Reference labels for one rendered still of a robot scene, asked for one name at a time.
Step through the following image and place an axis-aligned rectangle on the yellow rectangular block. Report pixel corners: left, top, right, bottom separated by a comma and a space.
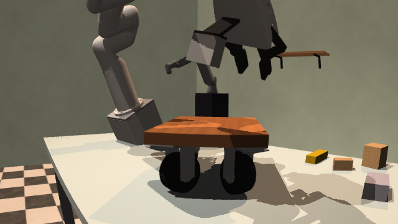
305, 149, 328, 164

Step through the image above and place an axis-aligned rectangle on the orange-brown wooden dolly with black wheels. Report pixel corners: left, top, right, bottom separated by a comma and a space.
144, 116, 269, 195

